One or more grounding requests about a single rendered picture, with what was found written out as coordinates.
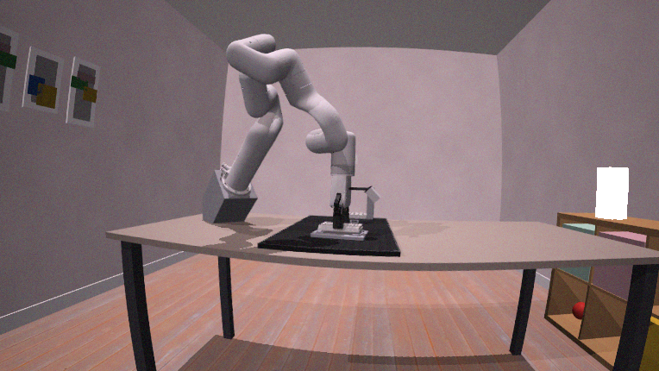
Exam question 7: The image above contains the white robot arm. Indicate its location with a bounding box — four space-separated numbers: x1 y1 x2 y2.
221 35 355 196

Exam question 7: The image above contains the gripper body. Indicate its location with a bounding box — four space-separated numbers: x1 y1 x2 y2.
330 173 355 208

